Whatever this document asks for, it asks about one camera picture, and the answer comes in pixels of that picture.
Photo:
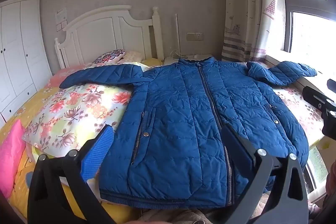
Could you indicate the pink cloth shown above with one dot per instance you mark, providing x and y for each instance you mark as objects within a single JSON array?
[{"x": 10, "y": 155}]

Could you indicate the white window sill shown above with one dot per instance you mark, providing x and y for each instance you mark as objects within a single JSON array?
[{"x": 315, "y": 81}]

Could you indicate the cream pillow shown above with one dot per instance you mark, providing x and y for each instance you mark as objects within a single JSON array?
[{"x": 132, "y": 57}]

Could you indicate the purple patterned pillow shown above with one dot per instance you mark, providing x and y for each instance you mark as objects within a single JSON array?
[{"x": 110, "y": 56}]

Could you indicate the brown fleece garment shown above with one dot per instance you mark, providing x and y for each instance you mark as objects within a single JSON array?
[{"x": 183, "y": 217}]

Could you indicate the yellow bed sheet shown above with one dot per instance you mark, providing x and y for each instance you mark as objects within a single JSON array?
[{"x": 34, "y": 103}]

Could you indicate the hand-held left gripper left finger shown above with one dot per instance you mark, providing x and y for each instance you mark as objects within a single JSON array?
[{"x": 97, "y": 153}]

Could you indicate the yellow pillow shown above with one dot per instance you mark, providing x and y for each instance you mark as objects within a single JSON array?
[{"x": 152, "y": 61}]

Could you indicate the floral quilt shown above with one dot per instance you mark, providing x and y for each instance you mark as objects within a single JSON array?
[{"x": 78, "y": 113}]

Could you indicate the printed cream curtain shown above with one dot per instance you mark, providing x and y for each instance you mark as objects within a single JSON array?
[{"x": 246, "y": 3}]

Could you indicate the white wardrobe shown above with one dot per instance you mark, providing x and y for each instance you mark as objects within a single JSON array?
[{"x": 21, "y": 50}]

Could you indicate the wall socket plate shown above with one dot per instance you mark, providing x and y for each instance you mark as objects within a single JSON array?
[{"x": 194, "y": 36}]

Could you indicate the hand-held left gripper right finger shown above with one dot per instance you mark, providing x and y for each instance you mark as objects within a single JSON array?
[{"x": 241, "y": 153}]

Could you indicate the blue puffer jacket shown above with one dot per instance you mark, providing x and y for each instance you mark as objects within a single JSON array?
[{"x": 178, "y": 108}]

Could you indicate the wall paper notices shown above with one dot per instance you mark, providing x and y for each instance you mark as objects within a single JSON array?
[{"x": 61, "y": 19}]

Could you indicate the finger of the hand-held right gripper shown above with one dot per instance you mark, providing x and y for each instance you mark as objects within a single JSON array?
[
  {"x": 315, "y": 96},
  {"x": 332, "y": 84}
]

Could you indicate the dark framed window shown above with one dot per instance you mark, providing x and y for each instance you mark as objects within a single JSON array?
[{"x": 307, "y": 29}]

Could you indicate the white nightstand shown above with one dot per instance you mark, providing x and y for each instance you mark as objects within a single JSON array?
[{"x": 170, "y": 61}]

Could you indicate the white bed headboard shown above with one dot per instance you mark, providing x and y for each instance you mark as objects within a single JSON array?
[{"x": 99, "y": 32}]

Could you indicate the thin metal rod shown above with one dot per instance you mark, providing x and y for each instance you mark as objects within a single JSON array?
[{"x": 178, "y": 35}]

